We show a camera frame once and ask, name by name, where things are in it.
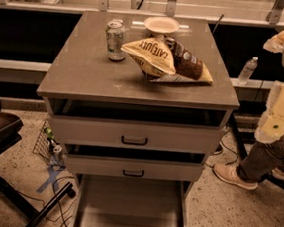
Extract grey top drawer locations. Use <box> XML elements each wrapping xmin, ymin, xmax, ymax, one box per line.
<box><xmin>45</xmin><ymin>94</ymin><xmax>229</xmax><ymax>158</ymax></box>

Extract grey drawer cabinet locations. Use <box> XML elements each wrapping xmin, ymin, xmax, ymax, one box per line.
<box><xmin>28</xmin><ymin>4</ymin><xmax>248</xmax><ymax>207</ymax></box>

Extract grey middle drawer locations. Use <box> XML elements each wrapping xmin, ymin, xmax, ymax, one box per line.
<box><xmin>64</xmin><ymin>145</ymin><xmax>204</xmax><ymax>181</ymax></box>

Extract seated person's leg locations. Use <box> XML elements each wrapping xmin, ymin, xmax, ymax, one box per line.
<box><xmin>240</xmin><ymin>135</ymin><xmax>284</xmax><ymax>182</ymax></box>

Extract tan sneaker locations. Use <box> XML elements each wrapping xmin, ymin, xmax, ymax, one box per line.
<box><xmin>213</xmin><ymin>164</ymin><xmax>258</xmax><ymax>191</ymax></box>
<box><xmin>271</xmin><ymin>168</ymin><xmax>284</xmax><ymax>181</ymax></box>

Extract clear plastic water bottle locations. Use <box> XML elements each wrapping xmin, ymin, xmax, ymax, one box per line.
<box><xmin>237</xmin><ymin>56</ymin><xmax>259</xmax><ymax>85</ymax></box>

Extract brown snack bag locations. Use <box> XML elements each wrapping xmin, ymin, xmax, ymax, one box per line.
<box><xmin>165</xmin><ymin>36</ymin><xmax>203</xmax><ymax>80</ymax></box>

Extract yellow chip bag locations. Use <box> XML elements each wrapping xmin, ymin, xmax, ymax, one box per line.
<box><xmin>121</xmin><ymin>36</ymin><xmax>214</xmax><ymax>84</ymax></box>

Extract white paper bowl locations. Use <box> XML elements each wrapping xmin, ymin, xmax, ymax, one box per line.
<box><xmin>144</xmin><ymin>16</ymin><xmax>179</xmax><ymax>34</ymax></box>

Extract green soda can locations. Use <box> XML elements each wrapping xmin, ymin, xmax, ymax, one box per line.
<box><xmin>105</xmin><ymin>20</ymin><xmax>126</xmax><ymax>61</ymax></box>

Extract black chair at left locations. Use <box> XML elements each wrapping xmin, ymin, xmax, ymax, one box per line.
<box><xmin>0</xmin><ymin>101</ymin><xmax>73</xmax><ymax>227</ymax></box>

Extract black floor cables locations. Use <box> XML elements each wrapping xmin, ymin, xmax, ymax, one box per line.
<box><xmin>6</xmin><ymin>170</ymin><xmax>81</xmax><ymax>227</ymax></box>

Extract wire basket with items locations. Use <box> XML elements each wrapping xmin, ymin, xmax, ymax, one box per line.
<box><xmin>33</xmin><ymin>120</ymin><xmax>65</xmax><ymax>167</ymax></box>

